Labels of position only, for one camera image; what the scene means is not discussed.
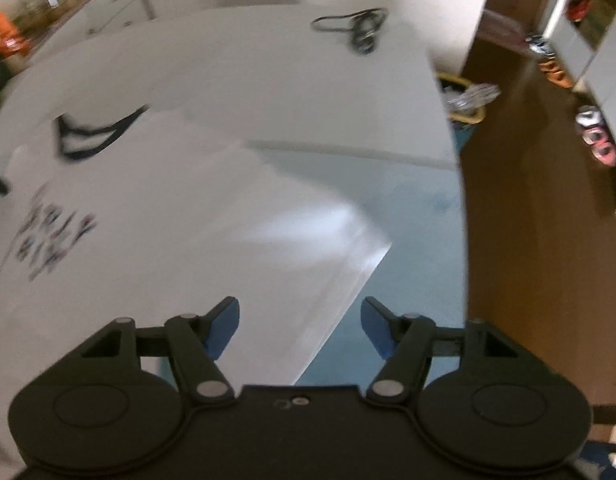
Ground white printed t-shirt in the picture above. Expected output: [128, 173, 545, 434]
[0, 112, 390, 455]

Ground pink slippers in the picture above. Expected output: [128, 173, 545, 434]
[574, 105, 616, 167]

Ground orange slippers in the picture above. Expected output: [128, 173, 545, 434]
[539, 60, 574, 89]

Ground white drawer unit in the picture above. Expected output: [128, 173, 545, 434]
[25, 0, 156, 64]

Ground white cabinet row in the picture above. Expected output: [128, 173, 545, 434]
[545, 0, 616, 147]

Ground black coiled cable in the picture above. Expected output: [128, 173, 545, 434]
[310, 6, 391, 57]

